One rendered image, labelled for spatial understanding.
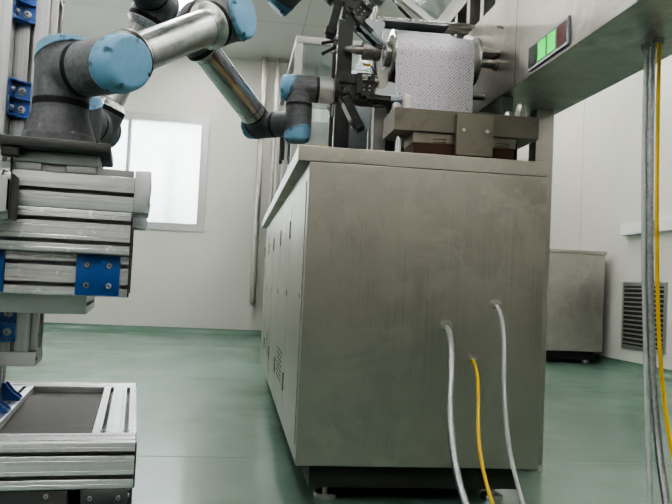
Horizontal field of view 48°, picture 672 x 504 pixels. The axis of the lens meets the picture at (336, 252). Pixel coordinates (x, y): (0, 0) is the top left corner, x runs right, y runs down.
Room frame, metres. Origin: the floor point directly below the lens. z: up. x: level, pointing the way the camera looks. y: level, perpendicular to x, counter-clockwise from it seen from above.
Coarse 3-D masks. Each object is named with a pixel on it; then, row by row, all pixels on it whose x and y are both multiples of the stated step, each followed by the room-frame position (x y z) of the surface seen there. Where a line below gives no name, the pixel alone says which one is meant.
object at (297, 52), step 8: (296, 40) 3.18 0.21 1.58; (304, 40) 3.18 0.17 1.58; (312, 40) 3.19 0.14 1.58; (320, 40) 3.19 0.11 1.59; (296, 48) 3.18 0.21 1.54; (296, 56) 3.18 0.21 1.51; (296, 64) 3.18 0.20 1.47; (288, 72) 3.65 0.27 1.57; (296, 72) 3.18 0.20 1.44; (280, 104) 4.32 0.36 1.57; (280, 144) 3.82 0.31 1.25; (296, 144) 3.18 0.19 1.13; (280, 152) 3.70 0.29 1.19; (280, 160) 3.82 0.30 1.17
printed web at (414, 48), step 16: (384, 32) 2.44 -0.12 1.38; (400, 32) 2.46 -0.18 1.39; (416, 32) 2.47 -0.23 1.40; (400, 48) 2.19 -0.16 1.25; (416, 48) 2.20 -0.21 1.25; (432, 48) 2.21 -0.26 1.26; (448, 48) 2.21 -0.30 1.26; (464, 48) 2.22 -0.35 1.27; (416, 64) 2.20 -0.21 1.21; (432, 64) 2.21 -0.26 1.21; (448, 64) 2.21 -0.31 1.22; (464, 64) 2.22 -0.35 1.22
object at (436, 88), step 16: (400, 64) 2.19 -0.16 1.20; (400, 80) 2.19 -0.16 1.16; (416, 80) 2.20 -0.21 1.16; (432, 80) 2.21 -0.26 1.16; (448, 80) 2.21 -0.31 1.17; (464, 80) 2.22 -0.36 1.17; (400, 96) 2.19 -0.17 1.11; (416, 96) 2.20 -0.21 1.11; (432, 96) 2.21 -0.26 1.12; (448, 96) 2.21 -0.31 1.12; (464, 96) 2.22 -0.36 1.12
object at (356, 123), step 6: (342, 96) 2.16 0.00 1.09; (348, 96) 2.16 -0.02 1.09; (342, 102) 2.17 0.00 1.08; (348, 102) 2.16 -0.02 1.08; (342, 108) 2.20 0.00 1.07; (348, 108) 2.16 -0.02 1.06; (354, 108) 2.16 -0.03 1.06; (348, 114) 2.17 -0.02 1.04; (354, 114) 2.16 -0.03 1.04; (348, 120) 2.20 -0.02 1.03; (354, 120) 2.16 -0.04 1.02; (360, 120) 2.16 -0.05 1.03; (354, 126) 2.17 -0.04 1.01; (360, 126) 2.16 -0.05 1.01; (354, 132) 2.20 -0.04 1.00
